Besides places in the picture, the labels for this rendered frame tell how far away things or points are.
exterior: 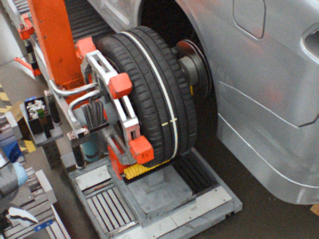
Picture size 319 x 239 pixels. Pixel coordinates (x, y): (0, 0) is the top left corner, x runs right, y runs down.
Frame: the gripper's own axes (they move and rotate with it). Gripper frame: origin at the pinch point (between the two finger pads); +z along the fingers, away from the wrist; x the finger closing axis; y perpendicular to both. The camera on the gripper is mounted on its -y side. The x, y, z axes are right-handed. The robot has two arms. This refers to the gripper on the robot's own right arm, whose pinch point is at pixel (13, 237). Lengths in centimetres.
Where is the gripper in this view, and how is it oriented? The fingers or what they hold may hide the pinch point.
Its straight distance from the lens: 115.5
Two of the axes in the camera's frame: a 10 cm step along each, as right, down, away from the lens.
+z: 7.2, 4.3, -5.4
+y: -0.3, 8.0, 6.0
